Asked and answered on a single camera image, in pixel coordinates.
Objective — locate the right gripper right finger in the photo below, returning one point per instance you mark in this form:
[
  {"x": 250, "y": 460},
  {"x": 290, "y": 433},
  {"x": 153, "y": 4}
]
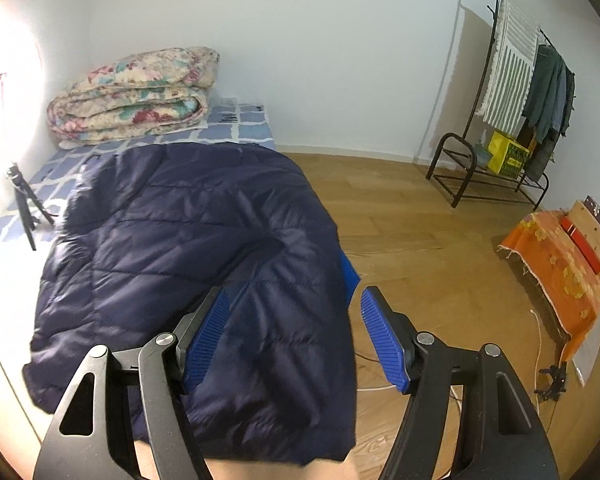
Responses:
[{"x": 500, "y": 434}]

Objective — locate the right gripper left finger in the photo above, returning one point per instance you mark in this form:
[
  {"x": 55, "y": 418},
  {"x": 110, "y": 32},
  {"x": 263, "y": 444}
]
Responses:
[{"x": 90, "y": 436}]

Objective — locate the navy blue puffer jacket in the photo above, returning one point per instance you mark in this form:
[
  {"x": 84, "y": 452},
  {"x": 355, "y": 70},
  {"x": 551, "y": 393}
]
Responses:
[{"x": 139, "y": 247}]

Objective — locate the black metal clothes rack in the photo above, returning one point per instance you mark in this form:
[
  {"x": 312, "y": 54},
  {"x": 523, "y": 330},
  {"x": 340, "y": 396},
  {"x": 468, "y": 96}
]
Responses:
[{"x": 459, "y": 162}]

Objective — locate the dark green hanging clothes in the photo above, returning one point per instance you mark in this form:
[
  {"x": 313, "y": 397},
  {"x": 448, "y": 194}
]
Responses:
[{"x": 547, "y": 111}]

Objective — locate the blue patterned bed sheet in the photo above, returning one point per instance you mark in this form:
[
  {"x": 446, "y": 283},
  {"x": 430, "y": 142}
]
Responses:
[{"x": 53, "y": 184}]

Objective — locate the black light tripod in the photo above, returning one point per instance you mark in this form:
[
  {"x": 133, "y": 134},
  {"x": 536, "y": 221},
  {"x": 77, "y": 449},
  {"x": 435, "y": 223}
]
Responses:
[{"x": 23, "y": 196}]

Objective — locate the beige fleece blanket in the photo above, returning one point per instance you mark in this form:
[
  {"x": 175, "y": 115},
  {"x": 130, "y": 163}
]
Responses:
[{"x": 22, "y": 425}]

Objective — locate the black clamp on floor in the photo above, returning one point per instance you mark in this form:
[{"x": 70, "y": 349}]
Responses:
[{"x": 556, "y": 386}]

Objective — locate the orange floral cloth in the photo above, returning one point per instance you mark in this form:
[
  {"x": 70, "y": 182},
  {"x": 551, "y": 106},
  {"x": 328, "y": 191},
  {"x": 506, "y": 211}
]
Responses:
[{"x": 568, "y": 282}]

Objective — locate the red book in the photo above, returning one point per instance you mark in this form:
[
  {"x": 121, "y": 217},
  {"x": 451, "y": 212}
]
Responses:
[{"x": 582, "y": 243}]

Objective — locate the wooden board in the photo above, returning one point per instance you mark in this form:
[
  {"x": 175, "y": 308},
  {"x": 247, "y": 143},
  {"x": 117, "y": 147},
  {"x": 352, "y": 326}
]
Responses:
[{"x": 585, "y": 214}]

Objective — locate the yellow box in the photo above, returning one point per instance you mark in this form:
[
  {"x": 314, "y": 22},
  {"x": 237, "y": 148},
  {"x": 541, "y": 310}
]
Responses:
[{"x": 507, "y": 156}]

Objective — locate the floral folded quilt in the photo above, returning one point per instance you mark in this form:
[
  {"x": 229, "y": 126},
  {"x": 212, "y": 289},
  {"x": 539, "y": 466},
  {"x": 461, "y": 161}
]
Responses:
[{"x": 143, "y": 94}]

